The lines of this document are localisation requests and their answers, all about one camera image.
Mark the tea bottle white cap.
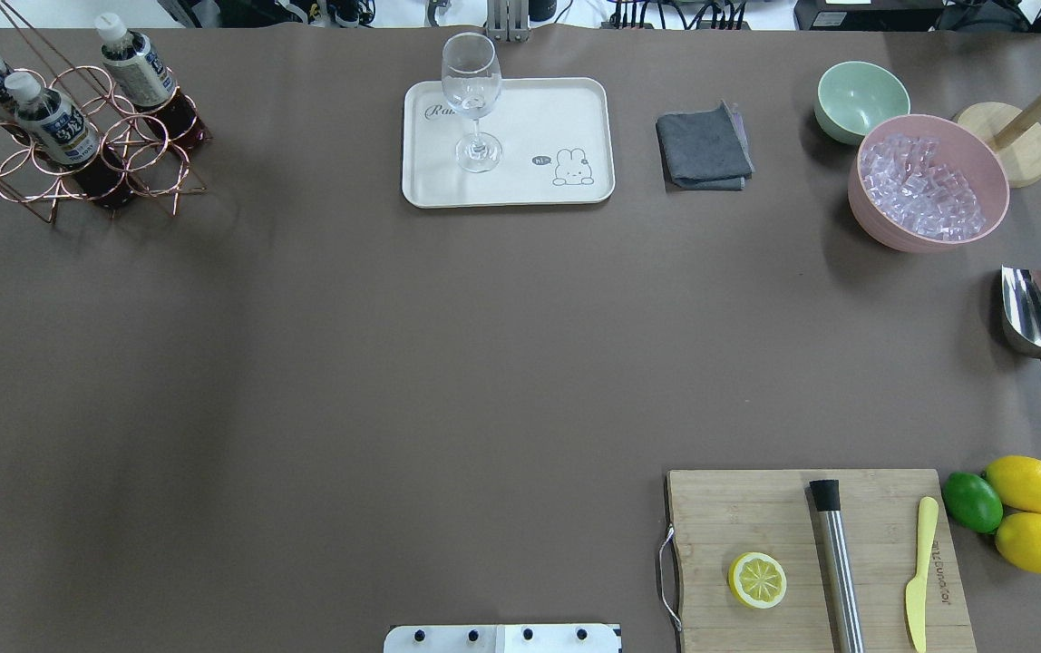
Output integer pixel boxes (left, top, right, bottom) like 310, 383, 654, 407
94, 12, 206, 151

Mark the tea bottle middle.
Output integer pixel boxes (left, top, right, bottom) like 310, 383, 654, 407
4, 71, 134, 210

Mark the cream rabbit tray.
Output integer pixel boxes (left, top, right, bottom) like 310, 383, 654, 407
401, 77, 616, 210

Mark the grey folded cloth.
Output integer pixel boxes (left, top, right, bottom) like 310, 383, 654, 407
655, 101, 755, 191

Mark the clear wine glass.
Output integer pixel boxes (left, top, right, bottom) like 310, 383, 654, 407
441, 32, 503, 173

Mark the bamboo cutting board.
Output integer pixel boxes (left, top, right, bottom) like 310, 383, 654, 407
666, 470, 940, 652

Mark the half lemon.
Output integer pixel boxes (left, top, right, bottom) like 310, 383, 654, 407
727, 552, 787, 610

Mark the steel muddler black tip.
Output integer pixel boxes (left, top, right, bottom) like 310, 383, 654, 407
808, 479, 866, 652

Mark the green bowl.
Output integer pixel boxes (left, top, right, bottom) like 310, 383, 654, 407
814, 61, 911, 145

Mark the pink bowl with ice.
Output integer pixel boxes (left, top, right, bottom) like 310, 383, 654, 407
848, 114, 1010, 253

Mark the yellow plastic knife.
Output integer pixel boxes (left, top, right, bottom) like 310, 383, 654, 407
903, 496, 939, 652

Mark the green lime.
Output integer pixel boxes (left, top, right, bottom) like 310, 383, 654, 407
940, 472, 1002, 534

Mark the upper yellow lemon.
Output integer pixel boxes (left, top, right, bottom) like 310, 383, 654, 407
982, 455, 1041, 513

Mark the yellow lemon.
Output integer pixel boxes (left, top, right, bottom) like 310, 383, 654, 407
982, 455, 1041, 513
994, 512, 1041, 574

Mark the wooden stand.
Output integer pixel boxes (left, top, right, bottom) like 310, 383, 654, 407
953, 93, 1041, 189

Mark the lower yellow lemon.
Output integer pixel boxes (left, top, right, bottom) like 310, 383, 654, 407
994, 512, 1041, 574

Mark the grey metal bracket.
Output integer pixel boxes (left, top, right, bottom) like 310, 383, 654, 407
484, 0, 531, 43

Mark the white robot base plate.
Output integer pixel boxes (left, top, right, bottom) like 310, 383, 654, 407
383, 623, 623, 652

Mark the copper wire bottle basket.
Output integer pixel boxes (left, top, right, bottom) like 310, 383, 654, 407
0, 51, 205, 224

